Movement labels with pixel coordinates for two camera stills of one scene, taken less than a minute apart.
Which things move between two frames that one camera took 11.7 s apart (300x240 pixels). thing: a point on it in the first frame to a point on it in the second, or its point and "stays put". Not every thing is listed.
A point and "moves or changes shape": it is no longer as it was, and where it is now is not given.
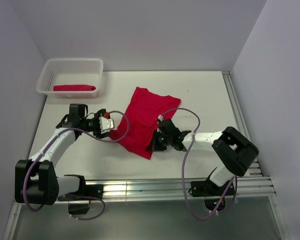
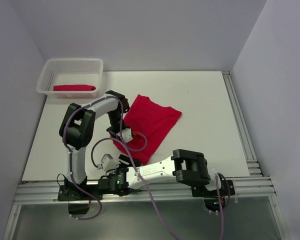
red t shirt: x=136 y=129 moves or changes shape
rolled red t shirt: x=74 y=87 stays put
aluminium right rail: x=255 y=169 stays put
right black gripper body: x=162 y=141 to x=122 y=164
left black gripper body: x=94 y=126 to x=115 y=126
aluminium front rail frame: x=257 y=189 stays put
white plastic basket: x=71 y=78 stays put
